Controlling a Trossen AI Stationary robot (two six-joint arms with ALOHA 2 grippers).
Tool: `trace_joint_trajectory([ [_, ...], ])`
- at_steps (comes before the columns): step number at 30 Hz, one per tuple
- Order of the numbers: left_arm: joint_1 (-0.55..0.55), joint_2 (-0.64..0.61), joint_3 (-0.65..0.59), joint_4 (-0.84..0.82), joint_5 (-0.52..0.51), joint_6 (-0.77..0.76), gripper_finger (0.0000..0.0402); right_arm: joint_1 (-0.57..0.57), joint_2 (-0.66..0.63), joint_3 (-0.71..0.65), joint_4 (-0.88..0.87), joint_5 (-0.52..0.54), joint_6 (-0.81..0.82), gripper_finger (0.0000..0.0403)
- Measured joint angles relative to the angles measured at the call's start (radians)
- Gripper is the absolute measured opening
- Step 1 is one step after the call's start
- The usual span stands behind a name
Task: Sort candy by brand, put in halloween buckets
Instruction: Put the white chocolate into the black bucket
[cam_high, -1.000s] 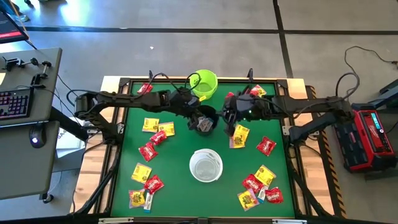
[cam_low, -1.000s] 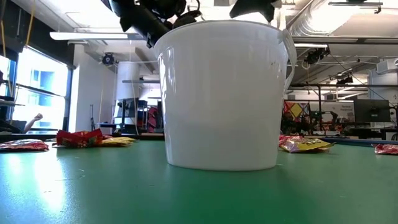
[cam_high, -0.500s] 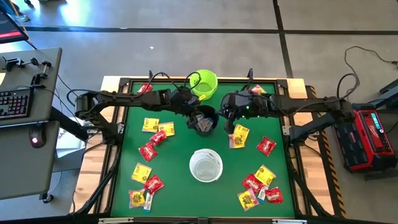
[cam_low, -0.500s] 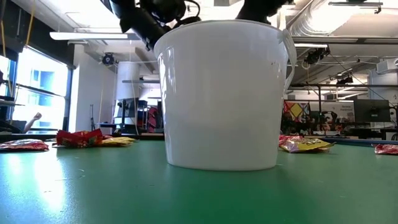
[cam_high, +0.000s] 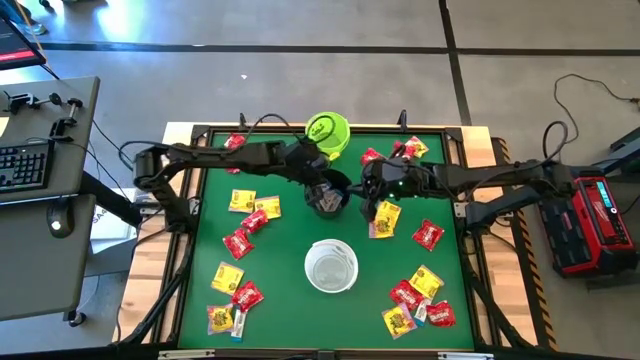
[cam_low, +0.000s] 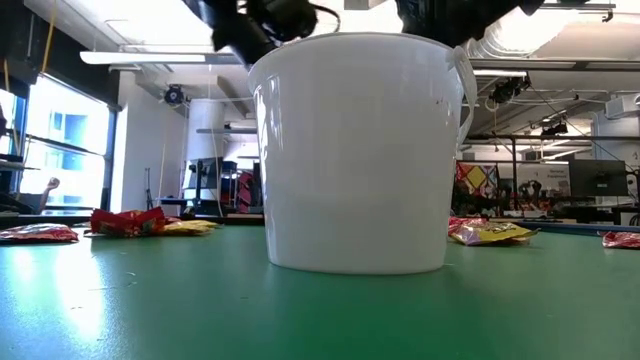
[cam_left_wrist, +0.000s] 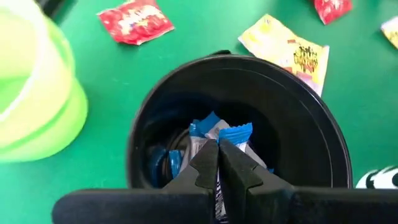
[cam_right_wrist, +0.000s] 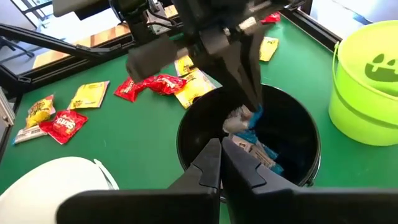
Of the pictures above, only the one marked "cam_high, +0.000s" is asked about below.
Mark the red black power station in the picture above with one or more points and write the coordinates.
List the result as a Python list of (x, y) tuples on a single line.
[(595, 235)]

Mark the green table mat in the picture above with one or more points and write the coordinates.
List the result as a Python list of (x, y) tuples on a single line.
[(300, 310)]

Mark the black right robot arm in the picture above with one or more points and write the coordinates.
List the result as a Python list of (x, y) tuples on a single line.
[(500, 175)]

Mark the grey computer desk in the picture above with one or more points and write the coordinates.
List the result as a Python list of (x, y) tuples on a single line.
[(30, 270)]

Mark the yellow black hazard strip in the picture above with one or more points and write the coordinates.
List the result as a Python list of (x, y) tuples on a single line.
[(536, 280)]

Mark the blue white candy wrapper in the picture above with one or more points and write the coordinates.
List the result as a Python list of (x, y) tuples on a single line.
[(421, 311), (335, 204), (238, 325)]

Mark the white plastic bucket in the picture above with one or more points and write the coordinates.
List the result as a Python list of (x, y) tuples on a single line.
[(331, 267)]

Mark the black computer mouse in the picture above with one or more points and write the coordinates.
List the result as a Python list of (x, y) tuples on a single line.
[(60, 220)]

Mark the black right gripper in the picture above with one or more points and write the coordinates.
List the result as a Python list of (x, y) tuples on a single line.
[(395, 177)]

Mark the black frame clamp knob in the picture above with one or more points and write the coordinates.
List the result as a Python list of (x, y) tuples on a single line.
[(402, 118), (242, 121)]

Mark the dark metal stand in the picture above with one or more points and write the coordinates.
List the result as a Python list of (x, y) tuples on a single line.
[(625, 150)]

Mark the red Skittles candy pack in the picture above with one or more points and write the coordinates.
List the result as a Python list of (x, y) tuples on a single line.
[(254, 220), (428, 234), (405, 294), (238, 243), (234, 140), (371, 155), (440, 314), (401, 149), (247, 296)]

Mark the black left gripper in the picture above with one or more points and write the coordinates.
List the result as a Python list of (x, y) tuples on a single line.
[(307, 162)]

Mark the black flat screen monitor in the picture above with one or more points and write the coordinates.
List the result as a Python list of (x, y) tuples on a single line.
[(15, 47)]

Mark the lime green plastic bucket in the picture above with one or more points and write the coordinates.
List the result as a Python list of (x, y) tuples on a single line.
[(335, 135)]

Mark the yellow Sour Patch candy pack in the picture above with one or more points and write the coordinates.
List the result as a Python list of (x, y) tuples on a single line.
[(390, 210), (270, 206), (220, 318), (384, 229), (227, 278), (242, 200), (417, 146), (398, 320), (425, 281)]

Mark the black desk clamp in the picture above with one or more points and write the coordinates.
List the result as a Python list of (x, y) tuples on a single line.
[(62, 127), (20, 100)]

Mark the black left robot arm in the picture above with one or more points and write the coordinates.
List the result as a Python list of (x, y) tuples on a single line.
[(215, 152)]

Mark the silver metal bracket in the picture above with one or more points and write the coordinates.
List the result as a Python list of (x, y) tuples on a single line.
[(465, 356), (185, 354)]

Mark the black plastic bucket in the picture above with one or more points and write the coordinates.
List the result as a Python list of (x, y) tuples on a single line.
[(345, 180)]

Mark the black backlit keyboard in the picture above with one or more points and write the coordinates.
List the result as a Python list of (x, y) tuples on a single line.
[(25, 165)]

